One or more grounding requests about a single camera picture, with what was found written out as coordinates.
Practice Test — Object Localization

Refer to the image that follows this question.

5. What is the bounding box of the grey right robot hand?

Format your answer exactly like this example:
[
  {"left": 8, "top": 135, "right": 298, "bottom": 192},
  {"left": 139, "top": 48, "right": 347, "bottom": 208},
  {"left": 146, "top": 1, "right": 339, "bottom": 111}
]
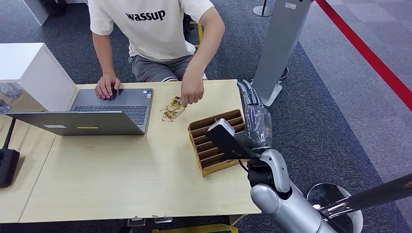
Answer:
[{"left": 237, "top": 80, "right": 273, "bottom": 150}]

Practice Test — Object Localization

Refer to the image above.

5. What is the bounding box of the person's right hand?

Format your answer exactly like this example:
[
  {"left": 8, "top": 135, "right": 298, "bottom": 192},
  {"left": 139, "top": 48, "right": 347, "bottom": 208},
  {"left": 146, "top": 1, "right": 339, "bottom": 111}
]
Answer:
[{"left": 94, "top": 74, "right": 121, "bottom": 100}]

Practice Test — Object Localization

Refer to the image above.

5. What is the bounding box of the person's left hand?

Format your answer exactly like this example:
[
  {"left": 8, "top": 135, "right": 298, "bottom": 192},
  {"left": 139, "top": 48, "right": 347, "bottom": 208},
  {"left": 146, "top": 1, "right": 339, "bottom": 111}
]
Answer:
[{"left": 180, "top": 72, "right": 205, "bottom": 107}]

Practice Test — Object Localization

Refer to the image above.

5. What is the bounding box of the wooden slotted card box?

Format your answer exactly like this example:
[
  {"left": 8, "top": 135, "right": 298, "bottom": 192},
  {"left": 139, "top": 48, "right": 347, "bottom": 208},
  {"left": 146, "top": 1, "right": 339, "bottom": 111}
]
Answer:
[{"left": 188, "top": 109, "right": 249, "bottom": 178}]

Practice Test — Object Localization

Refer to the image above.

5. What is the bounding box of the person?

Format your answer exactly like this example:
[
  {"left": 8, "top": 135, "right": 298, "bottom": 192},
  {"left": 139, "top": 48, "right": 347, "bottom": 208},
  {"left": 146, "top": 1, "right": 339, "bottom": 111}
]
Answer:
[{"left": 87, "top": 0, "right": 226, "bottom": 107}]

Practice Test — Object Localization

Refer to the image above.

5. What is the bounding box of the grey laptop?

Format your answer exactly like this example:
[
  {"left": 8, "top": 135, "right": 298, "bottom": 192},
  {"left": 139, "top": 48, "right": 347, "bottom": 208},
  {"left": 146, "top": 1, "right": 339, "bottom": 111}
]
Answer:
[{"left": 5, "top": 88, "right": 154, "bottom": 136}]

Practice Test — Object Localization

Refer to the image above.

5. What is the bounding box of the black yellow chair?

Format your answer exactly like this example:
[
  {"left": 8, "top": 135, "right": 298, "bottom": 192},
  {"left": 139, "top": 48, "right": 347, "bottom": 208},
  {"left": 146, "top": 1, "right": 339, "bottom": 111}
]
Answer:
[{"left": 183, "top": 13, "right": 204, "bottom": 49}]

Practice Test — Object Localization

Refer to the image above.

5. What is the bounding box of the white cabinet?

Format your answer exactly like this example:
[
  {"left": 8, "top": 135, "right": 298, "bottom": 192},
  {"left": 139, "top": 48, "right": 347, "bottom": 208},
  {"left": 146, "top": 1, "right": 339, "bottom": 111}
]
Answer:
[{"left": 0, "top": 42, "right": 77, "bottom": 113}]

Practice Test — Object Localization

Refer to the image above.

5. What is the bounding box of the grey kiosk stand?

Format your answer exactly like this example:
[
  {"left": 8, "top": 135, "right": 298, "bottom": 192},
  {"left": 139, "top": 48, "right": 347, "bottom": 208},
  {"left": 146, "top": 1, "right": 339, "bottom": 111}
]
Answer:
[{"left": 251, "top": 0, "right": 314, "bottom": 109}]

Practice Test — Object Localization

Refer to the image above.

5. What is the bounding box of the white furniture block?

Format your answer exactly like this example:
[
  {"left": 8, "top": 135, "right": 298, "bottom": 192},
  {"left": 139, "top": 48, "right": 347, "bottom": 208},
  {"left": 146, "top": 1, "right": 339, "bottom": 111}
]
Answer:
[{"left": 22, "top": 0, "right": 50, "bottom": 27}]

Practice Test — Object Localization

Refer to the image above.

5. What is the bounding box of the round stanchion base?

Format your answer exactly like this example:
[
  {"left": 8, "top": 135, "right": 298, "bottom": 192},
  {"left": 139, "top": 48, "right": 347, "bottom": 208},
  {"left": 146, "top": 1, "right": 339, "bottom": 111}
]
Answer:
[{"left": 253, "top": 0, "right": 275, "bottom": 17}]

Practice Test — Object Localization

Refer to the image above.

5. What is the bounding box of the black device with pole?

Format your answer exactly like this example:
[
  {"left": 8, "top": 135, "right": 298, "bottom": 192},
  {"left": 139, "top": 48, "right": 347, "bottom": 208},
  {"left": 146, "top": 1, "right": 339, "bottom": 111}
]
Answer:
[{"left": 0, "top": 118, "right": 20, "bottom": 189}]

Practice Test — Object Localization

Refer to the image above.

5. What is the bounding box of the red barrier band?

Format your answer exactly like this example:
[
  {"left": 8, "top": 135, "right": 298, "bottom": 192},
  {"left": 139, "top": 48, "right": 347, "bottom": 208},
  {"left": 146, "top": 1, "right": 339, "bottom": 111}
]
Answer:
[{"left": 314, "top": 0, "right": 412, "bottom": 112}]

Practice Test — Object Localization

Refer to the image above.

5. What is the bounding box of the chrome stanchion with dome base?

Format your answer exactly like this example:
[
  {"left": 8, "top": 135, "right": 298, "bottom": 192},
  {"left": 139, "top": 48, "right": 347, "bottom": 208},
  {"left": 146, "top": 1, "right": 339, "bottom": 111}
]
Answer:
[{"left": 306, "top": 173, "right": 412, "bottom": 233}]

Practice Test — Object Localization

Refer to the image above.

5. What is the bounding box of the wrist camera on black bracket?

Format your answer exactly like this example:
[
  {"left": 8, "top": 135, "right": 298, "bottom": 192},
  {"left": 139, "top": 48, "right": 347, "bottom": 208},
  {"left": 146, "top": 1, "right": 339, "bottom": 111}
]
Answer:
[{"left": 206, "top": 118, "right": 261, "bottom": 161}]

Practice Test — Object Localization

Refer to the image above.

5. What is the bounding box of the yellow frame under table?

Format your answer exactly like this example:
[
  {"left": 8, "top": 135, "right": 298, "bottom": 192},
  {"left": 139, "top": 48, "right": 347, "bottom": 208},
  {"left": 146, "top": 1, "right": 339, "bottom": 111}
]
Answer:
[{"left": 152, "top": 224, "right": 239, "bottom": 233}]

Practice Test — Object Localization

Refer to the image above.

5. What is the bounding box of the clear plastic bracket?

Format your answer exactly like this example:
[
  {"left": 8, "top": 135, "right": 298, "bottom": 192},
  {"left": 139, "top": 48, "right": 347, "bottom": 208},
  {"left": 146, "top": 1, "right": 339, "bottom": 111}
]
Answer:
[
  {"left": 152, "top": 215, "right": 173, "bottom": 225},
  {"left": 127, "top": 216, "right": 147, "bottom": 228}
]

